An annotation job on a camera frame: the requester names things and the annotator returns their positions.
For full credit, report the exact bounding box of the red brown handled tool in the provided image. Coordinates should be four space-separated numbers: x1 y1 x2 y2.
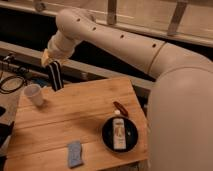
113 101 129 117

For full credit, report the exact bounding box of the black white striped eraser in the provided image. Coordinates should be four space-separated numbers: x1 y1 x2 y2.
47 61 64 91

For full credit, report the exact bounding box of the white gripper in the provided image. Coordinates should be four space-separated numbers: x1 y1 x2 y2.
41 41 72 67

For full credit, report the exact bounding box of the blue sponge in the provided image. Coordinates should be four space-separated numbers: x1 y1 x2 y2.
68 141 83 168

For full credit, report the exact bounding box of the wooden table board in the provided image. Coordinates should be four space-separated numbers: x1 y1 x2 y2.
4 77 148 171

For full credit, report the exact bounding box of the white bottle in bowl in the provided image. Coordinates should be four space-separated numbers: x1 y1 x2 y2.
113 118 126 150

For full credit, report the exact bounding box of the black coiled cable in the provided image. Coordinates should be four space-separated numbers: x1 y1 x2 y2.
0 75 28 95

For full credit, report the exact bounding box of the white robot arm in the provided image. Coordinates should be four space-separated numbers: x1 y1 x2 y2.
42 8 213 171

